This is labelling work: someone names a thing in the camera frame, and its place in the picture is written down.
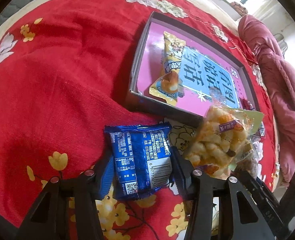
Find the blue biscuit packet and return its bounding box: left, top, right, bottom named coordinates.
left=104, top=122, right=173, bottom=200

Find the red stick snack packet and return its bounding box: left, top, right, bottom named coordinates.
left=240, top=98, right=256, bottom=111

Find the yellow cream puff packet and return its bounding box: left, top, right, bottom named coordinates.
left=149, top=31, right=186, bottom=106

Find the clear orange-edged snack bag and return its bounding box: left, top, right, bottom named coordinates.
left=233, top=154, right=258, bottom=179

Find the rice cracker snack packet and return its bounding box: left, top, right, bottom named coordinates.
left=183, top=105, right=253, bottom=178

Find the green tea snack packet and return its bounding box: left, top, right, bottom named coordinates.
left=241, top=109, right=264, bottom=135

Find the pink quilted blanket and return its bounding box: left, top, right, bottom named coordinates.
left=238, top=15, right=295, bottom=182

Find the red floral bedspread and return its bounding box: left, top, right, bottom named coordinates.
left=0, top=0, right=278, bottom=240

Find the grey cardboard box lid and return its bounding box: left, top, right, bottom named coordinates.
left=125, top=12, right=259, bottom=127

